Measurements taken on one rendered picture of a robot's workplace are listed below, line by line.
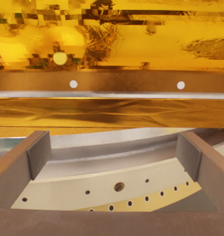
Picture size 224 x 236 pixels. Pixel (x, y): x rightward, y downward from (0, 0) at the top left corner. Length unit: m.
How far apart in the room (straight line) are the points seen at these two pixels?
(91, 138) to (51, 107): 0.08
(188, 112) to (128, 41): 0.14
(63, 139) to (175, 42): 0.19
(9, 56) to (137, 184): 0.25
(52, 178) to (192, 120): 0.22
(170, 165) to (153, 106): 0.09
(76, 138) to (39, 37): 0.14
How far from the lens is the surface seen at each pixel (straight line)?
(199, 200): 0.41
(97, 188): 0.23
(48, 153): 0.17
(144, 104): 0.25
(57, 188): 0.23
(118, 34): 0.23
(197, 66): 0.27
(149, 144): 0.30
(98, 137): 0.24
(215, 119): 0.30
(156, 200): 0.34
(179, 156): 0.17
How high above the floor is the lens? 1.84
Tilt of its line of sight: 16 degrees down
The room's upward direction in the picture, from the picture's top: straight up
